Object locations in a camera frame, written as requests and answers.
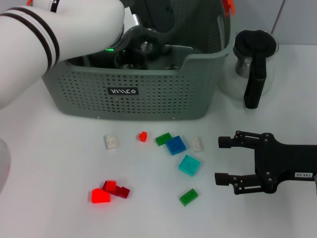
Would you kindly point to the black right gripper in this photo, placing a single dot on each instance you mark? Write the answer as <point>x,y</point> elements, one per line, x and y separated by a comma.
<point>280,163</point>

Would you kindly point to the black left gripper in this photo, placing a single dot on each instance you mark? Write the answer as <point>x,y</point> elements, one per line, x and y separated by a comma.
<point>161,15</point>

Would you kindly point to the glass teacup black sleeve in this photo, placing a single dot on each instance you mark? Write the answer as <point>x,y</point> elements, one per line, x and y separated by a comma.
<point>126,63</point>
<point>171,67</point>

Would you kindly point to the grey-green perforated storage bin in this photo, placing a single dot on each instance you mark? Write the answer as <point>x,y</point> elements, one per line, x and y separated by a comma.
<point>158,99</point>

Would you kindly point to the white toy brick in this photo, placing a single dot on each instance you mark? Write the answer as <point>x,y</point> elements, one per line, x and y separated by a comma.
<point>110,141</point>
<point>196,144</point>

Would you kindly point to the cyan toy brick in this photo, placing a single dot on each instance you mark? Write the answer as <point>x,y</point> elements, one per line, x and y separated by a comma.
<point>189,165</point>

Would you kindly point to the green toy brick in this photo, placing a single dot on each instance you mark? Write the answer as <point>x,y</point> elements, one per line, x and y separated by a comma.
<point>162,140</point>
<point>188,197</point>

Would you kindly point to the blue toy brick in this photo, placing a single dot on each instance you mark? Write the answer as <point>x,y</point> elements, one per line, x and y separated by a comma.
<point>175,145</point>

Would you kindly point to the glass pitcher black lid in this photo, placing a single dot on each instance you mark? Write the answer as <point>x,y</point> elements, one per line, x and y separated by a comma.
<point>255,42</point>

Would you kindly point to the dark red toy brick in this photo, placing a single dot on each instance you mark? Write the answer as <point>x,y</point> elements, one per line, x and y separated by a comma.
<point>121,193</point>

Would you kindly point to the bright red sloped brick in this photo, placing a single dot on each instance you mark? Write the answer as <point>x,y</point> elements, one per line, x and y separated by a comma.
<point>100,197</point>

